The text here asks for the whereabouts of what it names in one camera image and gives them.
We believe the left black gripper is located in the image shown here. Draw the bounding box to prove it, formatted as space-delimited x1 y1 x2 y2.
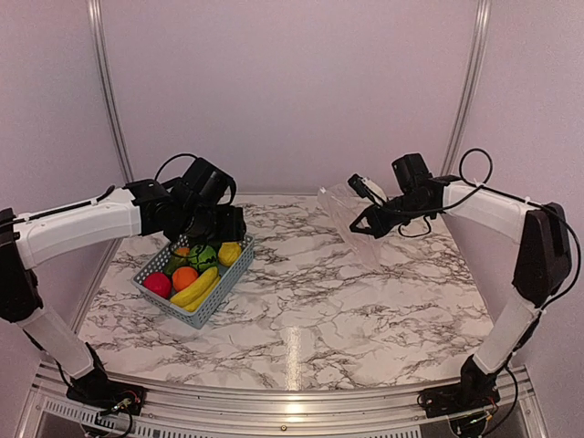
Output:
179 204 246 245

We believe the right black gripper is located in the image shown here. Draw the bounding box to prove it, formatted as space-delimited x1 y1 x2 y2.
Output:
350 192 432 238

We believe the clear zip top bag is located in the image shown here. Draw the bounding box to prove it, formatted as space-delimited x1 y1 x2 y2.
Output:
317 181 384 273

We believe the yellow pear toy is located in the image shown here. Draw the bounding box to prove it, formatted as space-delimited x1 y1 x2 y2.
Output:
217 242 243 267

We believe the green watermelon ball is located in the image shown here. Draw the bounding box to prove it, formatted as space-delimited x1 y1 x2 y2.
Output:
188 245 218 274

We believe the grey perforated plastic basket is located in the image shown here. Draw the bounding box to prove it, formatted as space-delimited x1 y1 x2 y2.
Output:
131 234 255 329

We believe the orange toy fruit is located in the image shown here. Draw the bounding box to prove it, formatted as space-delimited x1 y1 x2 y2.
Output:
172 266 199 292

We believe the yellow banana bunch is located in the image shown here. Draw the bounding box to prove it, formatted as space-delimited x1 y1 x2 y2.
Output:
170 266 219 308

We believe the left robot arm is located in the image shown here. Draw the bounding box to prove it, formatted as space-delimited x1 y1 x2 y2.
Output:
1 157 246 406

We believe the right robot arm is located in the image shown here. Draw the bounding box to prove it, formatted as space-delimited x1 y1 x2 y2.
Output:
348 153 581 409

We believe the green orange mango toy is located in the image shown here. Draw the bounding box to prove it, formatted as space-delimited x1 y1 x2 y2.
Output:
162 246 191 277

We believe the red apple toy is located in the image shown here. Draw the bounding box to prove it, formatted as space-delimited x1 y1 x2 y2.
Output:
142 272 172 299

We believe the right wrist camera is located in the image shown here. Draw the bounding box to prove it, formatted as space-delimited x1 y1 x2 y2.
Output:
348 173 389 205

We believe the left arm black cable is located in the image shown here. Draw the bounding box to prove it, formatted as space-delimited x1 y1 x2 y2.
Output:
153 152 197 183

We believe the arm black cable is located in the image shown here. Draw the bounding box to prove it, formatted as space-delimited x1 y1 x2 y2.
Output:
396 147 579 311
153 152 197 183

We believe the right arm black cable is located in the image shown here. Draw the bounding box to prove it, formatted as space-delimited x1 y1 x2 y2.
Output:
396 147 579 311

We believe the front aluminium frame rail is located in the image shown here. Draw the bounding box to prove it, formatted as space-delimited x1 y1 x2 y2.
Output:
13 360 551 438

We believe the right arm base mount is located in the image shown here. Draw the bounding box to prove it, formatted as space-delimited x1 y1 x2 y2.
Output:
417 356 500 418

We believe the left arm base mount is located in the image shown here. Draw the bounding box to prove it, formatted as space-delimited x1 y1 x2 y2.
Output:
67 369 146 416

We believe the right aluminium frame post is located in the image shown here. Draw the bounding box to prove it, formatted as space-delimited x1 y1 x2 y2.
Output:
441 0 492 174

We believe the aluminium frame post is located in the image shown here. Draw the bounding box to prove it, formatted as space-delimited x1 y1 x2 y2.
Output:
87 0 134 183
441 0 492 174

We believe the left aluminium frame post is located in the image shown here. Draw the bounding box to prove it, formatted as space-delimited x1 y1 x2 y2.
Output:
87 0 134 183

